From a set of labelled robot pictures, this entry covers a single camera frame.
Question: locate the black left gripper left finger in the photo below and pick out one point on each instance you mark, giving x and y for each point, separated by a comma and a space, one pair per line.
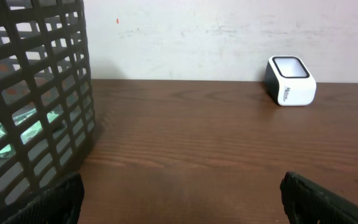
57, 203

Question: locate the white barcode scanner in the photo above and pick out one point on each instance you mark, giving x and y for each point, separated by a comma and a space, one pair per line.
289, 82

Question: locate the black plastic mesh basket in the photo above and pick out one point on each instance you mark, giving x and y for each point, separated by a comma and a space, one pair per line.
44, 62

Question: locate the teal long snack packet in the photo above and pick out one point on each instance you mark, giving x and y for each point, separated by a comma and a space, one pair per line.
7, 151

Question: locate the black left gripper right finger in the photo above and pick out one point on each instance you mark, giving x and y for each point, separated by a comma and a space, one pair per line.
306, 202

